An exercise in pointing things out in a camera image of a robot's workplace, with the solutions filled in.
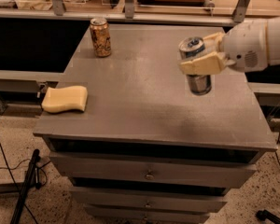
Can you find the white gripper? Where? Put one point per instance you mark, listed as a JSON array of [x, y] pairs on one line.
[[244, 47]]

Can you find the blue silver redbull can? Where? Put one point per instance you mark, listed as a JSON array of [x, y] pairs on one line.
[[191, 49]]

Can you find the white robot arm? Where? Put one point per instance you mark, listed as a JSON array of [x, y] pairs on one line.
[[273, 41]]

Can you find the brown gold soda can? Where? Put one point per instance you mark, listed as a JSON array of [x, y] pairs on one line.
[[100, 37]]

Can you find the grey metal railing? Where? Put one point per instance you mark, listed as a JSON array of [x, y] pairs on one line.
[[192, 12]]

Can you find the grey drawer cabinet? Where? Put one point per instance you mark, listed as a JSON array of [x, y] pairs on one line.
[[139, 104]]

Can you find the top grey drawer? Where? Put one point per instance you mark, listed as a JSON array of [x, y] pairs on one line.
[[215, 174]]

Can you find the grey drawer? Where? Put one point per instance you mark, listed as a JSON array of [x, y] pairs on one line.
[[147, 215], [215, 174], [148, 199]]

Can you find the yellow sponge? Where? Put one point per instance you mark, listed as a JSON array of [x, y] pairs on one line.
[[65, 99]]

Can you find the black tripod leg right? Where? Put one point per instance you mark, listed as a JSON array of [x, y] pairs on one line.
[[264, 214]]

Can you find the black tripod leg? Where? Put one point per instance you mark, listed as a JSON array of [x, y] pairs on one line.
[[264, 214], [29, 178]]

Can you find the bottom grey drawer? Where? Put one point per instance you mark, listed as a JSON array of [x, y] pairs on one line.
[[147, 215]]

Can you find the middle grey drawer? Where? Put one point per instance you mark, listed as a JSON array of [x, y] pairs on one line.
[[148, 199]]

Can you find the black tripod leg left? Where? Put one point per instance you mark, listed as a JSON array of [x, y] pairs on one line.
[[29, 178]]

